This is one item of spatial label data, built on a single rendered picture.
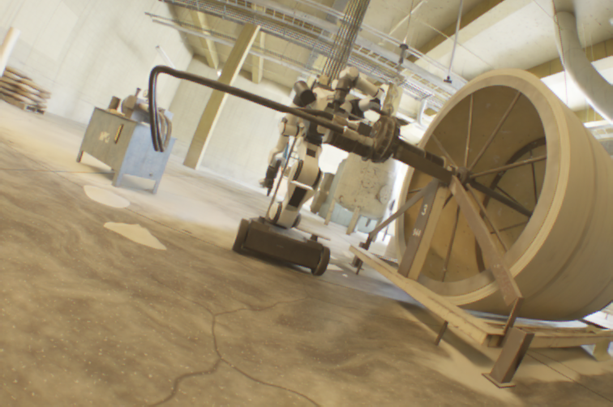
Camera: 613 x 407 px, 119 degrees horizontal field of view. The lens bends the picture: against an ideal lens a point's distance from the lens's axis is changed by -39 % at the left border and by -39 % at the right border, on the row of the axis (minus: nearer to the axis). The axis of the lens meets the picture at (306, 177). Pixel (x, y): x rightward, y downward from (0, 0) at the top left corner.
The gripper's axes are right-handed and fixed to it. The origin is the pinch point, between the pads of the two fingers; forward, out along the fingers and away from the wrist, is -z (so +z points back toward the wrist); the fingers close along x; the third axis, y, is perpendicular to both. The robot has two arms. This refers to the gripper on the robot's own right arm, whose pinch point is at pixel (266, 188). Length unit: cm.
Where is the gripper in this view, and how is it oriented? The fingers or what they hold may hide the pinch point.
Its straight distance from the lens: 219.1
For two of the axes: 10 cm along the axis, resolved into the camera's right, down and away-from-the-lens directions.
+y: 8.6, 1.2, 4.9
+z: 3.4, -8.6, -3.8
